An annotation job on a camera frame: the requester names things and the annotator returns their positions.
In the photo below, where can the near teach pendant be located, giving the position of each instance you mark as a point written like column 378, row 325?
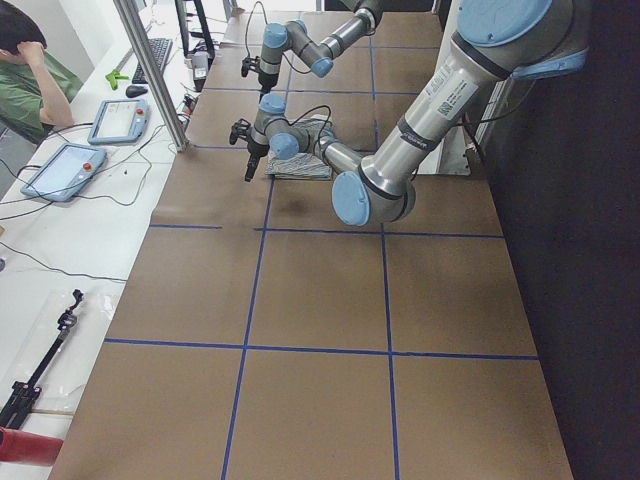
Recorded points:
column 65, row 173

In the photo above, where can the red cylinder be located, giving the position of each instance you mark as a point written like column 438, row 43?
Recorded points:
column 22, row 447

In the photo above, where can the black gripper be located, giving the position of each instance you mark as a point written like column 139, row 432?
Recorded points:
column 264, row 79
column 255, row 148

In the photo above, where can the green plastic clamp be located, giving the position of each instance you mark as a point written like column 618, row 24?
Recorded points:
column 114, row 77

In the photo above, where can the seated person green shirt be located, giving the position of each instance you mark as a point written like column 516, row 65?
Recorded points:
column 36, row 89

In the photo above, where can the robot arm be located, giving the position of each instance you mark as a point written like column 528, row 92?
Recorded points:
column 493, row 41
column 319, row 58

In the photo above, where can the black computer mouse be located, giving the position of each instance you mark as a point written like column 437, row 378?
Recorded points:
column 134, row 90

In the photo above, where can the far teach pendant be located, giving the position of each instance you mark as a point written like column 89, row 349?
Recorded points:
column 119, row 122

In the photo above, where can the teach pendant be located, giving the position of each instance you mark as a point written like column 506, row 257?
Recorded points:
column 65, row 173
column 119, row 122

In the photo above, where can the striped polo shirt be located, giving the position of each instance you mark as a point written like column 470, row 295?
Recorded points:
column 302, row 160

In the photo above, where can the aluminium frame post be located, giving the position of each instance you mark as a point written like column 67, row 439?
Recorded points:
column 140, row 45

